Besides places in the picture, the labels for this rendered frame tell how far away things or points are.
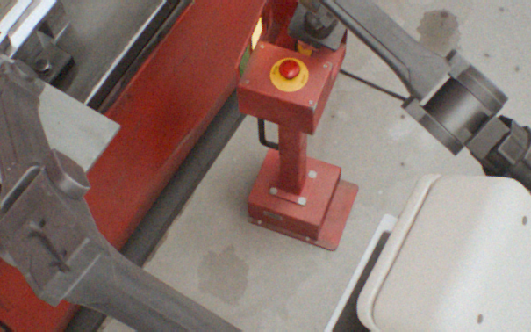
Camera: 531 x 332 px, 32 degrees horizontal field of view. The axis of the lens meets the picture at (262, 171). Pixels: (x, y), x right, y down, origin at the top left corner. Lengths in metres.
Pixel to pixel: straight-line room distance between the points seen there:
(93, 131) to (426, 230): 0.65
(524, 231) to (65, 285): 0.50
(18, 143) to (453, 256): 0.49
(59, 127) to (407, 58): 0.60
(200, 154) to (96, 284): 1.64
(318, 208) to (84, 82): 0.87
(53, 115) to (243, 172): 1.08
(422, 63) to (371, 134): 1.39
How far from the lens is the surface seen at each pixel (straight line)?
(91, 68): 1.72
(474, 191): 1.07
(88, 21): 1.77
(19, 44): 1.66
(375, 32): 1.21
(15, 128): 1.10
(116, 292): 0.91
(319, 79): 1.78
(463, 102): 1.21
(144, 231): 2.46
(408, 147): 2.59
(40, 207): 0.92
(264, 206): 2.38
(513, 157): 1.25
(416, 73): 1.21
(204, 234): 2.49
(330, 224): 2.48
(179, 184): 2.49
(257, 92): 1.77
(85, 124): 1.52
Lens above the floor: 2.34
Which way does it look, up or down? 67 degrees down
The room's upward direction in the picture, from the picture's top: 4 degrees counter-clockwise
